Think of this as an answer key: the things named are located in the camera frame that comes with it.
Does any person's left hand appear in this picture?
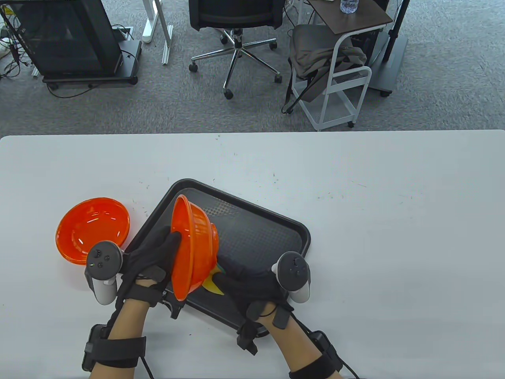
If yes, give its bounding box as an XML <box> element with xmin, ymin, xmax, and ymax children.
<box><xmin>116</xmin><ymin>226</ymin><xmax>182</xmax><ymax>308</ymax></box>

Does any person's right hand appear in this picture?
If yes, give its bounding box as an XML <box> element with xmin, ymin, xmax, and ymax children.
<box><xmin>213</xmin><ymin>259</ymin><xmax>294</xmax><ymax>316</ymax></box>

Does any green yellow sponge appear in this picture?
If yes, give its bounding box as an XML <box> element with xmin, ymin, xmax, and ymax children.
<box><xmin>202</xmin><ymin>265</ymin><xmax>225</xmax><ymax>296</ymax></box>

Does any person's right forearm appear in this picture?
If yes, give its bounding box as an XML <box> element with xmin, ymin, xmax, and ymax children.
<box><xmin>260</xmin><ymin>310</ymin><xmax>336</xmax><ymax>379</ymax></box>

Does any person's left forearm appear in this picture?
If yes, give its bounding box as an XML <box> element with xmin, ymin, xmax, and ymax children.
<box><xmin>89</xmin><ymin>296</ymin><xmax>150</xmax><ymax>379</ymax></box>

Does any black tray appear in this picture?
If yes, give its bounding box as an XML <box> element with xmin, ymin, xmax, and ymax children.
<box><xmin>126</xmin><ymin>178</ymin><xmax>311</xmax><ymax>338</ymax></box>

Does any grey left hand controller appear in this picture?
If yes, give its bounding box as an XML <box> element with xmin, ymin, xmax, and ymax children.
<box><xmin>84</xmin><ymin>241</ymin><xmax>123</xmax><ymax>306</ymax></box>

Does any white aluminium foot bar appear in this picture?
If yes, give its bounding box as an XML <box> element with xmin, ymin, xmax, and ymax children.
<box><xmin>161</xmin><ymin>24</ymin><xmax>174</xmax><ymax>66</ymax></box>

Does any white desk leg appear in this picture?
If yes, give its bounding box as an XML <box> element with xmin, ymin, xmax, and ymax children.
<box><xmin>141</xmin><ymin>0</ymin><xmax>164</xmax><ymax>44</ymax></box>

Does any black rolling display cabinet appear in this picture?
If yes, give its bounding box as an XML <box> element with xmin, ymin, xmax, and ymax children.
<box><xmin>0</xmin><ymin>0</ymin><xmax>142</xmax><ymax>88</ymax></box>

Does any grey jacket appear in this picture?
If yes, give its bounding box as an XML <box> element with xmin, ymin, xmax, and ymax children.
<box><xmin>282</xmin><ymin>24</ymin><xmax>368</xmax><ymax>115</ymax></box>

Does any grey stand base black pole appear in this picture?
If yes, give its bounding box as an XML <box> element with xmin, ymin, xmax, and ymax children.
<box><xmin>369</xmin><ymin>0</ymin><xmax>409</xmax><ymax>97</ymax></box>

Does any black office chair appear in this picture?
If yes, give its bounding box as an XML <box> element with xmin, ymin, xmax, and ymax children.
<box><xmin>189</xmin><ymin>0</ymin><xmax>284</xmax><ymax>100</ymax></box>

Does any white cart with wood top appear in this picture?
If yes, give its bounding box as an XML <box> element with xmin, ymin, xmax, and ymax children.
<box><xmin>294</xmin><ymin>0</ymin><xmax>394</xmax><ymax>131</ymax></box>

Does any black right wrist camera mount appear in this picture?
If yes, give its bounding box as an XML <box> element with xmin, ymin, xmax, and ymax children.
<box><xmin>236</xmin><ymin>300</ymin><xmax>294</xmax><ymax>356</ymax></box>

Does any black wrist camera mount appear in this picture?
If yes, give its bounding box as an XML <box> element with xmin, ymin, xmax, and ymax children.
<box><xmin>236</xmin><ymin>300</ymin><xmax>294</xmax><ymax>356</ymax></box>
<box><xmin>160</xmin><ymin>290</ymin><xmax>184</xmax><ymax>320</ymax></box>

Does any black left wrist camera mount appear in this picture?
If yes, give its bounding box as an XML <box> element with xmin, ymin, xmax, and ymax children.
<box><xmin>160</xmin><ymin>290</ymin><xmax>184</xmax><ymax>320</ymax></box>

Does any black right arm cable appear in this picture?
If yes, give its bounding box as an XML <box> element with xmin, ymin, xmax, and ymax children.
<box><xmin>294</xmin><ymin>316</ymin><xmax>359</xmax><ymax>379</ymax></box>

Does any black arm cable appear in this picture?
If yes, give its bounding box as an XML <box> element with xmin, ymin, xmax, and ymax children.
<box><xmin>139</xmin><ymin>355</ymin><xmax>155</xmax><ymax>379</ymax></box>
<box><xmin>294</xmin><ymin>316</ymin><xmax>359</xmax><ymax>379</ymax></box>

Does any black left forearm strap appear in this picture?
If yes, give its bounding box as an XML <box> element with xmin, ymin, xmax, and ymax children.
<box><xmin>82</xmin><ymin>325</ymin><xmax>147</xmax><ymax>371</ymax></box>

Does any black forearm strap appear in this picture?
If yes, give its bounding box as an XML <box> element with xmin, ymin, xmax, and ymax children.
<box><xmin>82</xmin><ymin>325</ymin><xmax>147</xmax><ymax>371</ymax></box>
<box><xmin>289</xmin><ymin>332</ymin><xmax>344</xmax><ymax>379</ymax></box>

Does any black right forearm strap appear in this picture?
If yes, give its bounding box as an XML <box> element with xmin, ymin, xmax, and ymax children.
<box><xmin>289</xmin><ymin>332</ymin><xmax>344</xmax><ymax>379</ymax></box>

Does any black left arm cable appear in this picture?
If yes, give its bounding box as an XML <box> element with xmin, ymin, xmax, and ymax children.
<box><xmin>139</xmin><ymin>355</ymin><xmax>155</xmax><ymax>379</ymax></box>

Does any tangle of floor cables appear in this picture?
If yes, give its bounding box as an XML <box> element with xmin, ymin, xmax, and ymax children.
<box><xmin>0</xmin><ymin>6</ymin><xmax>34</xmax><ymax>79</ymax></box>

